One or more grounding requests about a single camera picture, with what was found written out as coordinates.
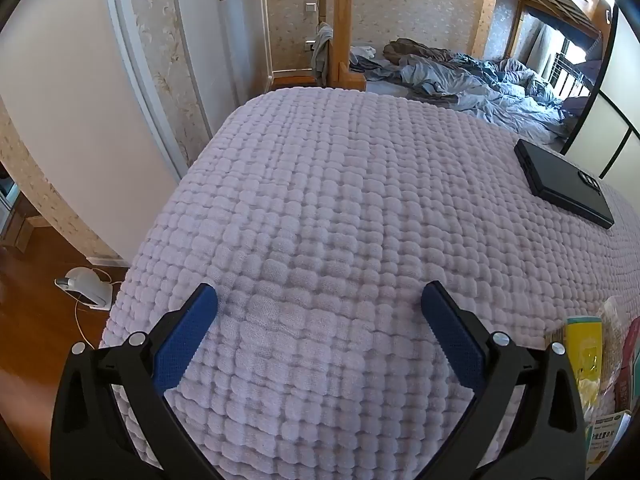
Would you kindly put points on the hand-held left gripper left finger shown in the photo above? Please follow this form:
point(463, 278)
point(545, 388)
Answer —
point(185, 332)

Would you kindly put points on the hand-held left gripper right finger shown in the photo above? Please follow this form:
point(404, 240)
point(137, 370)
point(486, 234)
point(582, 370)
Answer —
point(450, 340)

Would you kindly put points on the yellow packet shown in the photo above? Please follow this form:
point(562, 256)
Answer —
point(587, 350)

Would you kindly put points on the yellow and white box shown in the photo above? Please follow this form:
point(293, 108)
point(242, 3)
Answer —
point(605, 445)

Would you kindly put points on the white floor appliance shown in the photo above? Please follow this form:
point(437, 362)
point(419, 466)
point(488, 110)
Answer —
point(82, 282)

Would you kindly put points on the clear snack packet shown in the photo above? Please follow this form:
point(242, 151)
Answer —
point(612, 340)

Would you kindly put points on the pink box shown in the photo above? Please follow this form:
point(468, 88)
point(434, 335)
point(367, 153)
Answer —
point(631, 360)

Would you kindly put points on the black phone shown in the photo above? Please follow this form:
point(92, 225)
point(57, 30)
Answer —
point(560, 180)

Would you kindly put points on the cardboard box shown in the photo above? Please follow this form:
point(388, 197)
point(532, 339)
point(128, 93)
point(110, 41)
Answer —
point(22, 225)

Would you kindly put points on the purple quilted blanket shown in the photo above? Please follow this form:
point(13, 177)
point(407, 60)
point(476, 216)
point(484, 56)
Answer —
point(325, 185)

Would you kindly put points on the blue duvet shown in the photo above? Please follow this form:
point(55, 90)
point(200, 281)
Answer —
point(475, 90)

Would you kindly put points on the black framed sliding door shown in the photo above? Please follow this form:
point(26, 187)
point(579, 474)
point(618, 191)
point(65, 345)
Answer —
point(617, 110)

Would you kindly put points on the metal window railing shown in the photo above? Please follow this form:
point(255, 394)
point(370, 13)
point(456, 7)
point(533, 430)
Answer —
point(570, 77)

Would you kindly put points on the brown cloth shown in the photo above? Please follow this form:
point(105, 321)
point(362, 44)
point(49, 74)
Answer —
point(410, 49)

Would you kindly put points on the white wardrobe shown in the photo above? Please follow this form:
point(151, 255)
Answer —
point(220, 35)

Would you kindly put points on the white cloth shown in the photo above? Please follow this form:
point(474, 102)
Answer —
point(362, 52)

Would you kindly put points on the grey hanging cloth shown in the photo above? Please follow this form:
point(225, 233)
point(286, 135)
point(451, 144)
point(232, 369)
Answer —
point(322, 50)

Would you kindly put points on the wooden bunk bed frame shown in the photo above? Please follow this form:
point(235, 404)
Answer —
point(342, 10)

